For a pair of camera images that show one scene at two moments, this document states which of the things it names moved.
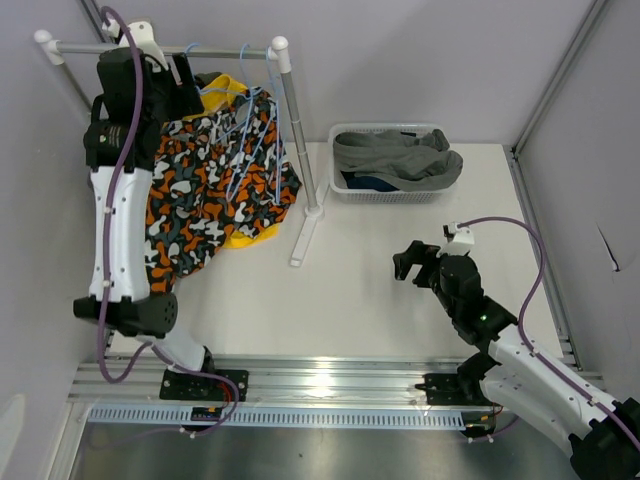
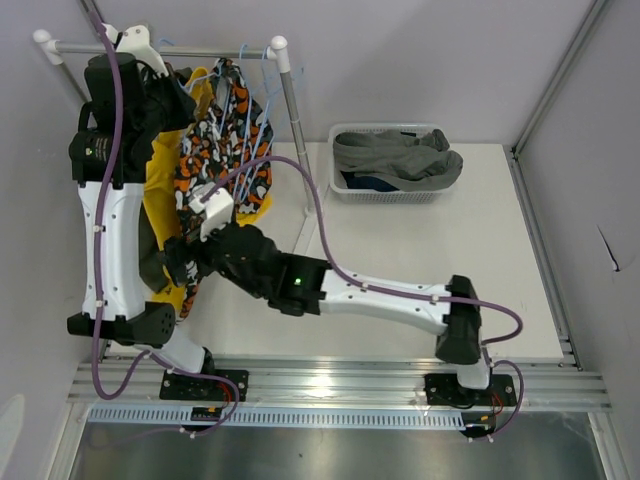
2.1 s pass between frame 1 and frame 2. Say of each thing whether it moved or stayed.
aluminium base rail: stayed
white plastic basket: stayed
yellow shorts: moved
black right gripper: moved
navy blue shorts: stayed
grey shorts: stayed
